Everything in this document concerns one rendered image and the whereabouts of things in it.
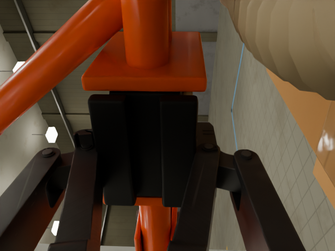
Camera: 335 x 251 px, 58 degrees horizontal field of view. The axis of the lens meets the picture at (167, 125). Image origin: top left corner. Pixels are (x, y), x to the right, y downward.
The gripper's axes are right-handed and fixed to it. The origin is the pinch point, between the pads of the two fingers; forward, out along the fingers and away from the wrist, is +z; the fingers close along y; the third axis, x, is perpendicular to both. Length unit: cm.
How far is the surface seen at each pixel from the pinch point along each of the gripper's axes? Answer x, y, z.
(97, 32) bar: 6.4, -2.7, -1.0
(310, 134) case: -3.4, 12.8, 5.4
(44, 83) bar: 3.4, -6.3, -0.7
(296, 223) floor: -201, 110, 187
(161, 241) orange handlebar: -8.0, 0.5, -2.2
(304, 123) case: -3.1, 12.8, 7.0
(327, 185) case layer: -60, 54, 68
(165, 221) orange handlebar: -6.1, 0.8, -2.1
